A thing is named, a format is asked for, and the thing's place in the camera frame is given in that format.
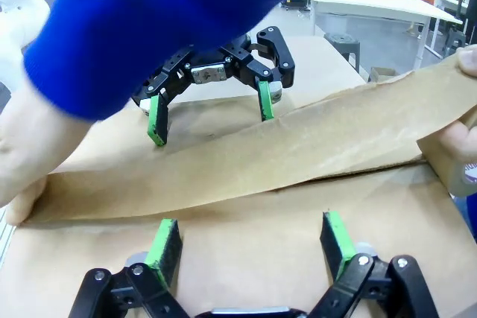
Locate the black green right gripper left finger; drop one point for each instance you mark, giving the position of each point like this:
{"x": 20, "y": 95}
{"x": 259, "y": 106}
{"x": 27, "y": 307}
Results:
{"x": 165, "y": 247}

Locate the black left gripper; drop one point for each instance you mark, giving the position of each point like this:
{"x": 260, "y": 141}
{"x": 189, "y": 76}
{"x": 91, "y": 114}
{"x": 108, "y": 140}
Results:
{"x": 212, "y": 68}

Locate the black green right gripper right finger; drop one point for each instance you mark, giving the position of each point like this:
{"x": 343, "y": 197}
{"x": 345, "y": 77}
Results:
{"x": 337, "y": 243}

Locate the brown cardboard box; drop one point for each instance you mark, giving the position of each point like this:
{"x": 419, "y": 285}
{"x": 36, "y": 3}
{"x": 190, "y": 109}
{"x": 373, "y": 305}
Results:
{"x": 261, "y": 154}

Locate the packing tape roll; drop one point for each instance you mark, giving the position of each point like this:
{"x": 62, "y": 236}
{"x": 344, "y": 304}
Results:
{"x": 464, "y": 180}

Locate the person's right forearm blue sleeve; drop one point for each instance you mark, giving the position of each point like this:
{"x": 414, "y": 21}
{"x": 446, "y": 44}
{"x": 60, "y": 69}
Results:
{"x": 467, "y": 217}

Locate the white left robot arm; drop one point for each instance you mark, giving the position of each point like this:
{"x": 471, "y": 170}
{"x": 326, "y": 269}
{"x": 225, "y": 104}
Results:
{"x": 18, "y": 12}

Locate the person's left forearm blue sleeve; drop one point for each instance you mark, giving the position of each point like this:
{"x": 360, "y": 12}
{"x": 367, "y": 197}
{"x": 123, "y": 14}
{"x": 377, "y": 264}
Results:
{"x": 167, "y": 16}

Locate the small cardboard box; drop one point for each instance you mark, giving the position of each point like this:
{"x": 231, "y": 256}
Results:
{"x": 382, "y": 74}

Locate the person's right hand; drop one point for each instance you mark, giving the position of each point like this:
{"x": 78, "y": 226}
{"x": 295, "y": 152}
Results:
{"x": 460, "y": 143}

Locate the person's left hand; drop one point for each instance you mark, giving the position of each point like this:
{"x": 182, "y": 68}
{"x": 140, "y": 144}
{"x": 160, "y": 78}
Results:
{"x": 33, "y": 139}

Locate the grey plastic stool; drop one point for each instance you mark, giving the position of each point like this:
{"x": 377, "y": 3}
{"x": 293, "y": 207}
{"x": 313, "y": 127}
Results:
{"x": 343, "y": 44}

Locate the white table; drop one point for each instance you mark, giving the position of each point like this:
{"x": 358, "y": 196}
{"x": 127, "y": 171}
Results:
{"x": 372, "y": 3}

